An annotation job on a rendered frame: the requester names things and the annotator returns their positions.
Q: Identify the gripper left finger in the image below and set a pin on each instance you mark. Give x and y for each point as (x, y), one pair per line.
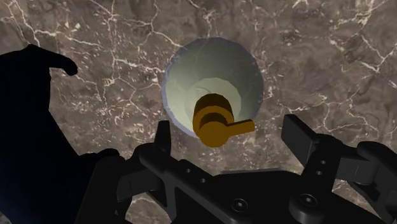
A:
(161, 164)

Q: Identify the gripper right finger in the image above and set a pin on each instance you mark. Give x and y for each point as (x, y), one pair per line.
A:
(322, 155)

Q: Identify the white soap dispenser gold pump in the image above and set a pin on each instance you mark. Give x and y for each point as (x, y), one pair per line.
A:
(198, 74)

